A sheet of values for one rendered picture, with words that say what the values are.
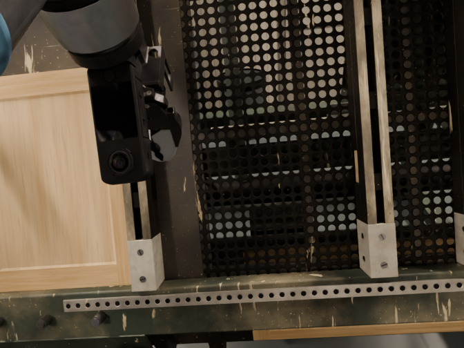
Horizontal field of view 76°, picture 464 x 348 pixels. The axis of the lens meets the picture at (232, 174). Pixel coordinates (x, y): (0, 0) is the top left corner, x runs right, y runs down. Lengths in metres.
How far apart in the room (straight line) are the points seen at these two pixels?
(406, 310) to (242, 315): 0.39
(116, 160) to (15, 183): 0.69
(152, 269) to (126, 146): 0.51
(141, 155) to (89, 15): 0.12
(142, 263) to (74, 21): 0.60
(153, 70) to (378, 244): 0.61
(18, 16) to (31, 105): 0.75
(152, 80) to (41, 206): 0.64
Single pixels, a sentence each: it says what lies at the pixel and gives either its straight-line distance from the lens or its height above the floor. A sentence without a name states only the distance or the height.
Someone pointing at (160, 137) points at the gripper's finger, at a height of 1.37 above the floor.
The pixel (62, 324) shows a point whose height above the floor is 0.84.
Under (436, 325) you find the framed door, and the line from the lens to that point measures 1.54.
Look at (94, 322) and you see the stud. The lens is 0.87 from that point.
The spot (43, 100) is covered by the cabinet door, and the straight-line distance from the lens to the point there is 0.93.
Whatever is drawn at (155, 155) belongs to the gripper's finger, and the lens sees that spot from 0.43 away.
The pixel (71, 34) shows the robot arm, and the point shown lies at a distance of 0.29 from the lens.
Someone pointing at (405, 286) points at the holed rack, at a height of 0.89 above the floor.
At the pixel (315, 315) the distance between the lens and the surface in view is 0.82.
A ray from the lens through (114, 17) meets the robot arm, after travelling 0.28.
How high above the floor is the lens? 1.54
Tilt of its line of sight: 35 degrees down
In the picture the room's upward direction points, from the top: 7 degrees counter-clockwise
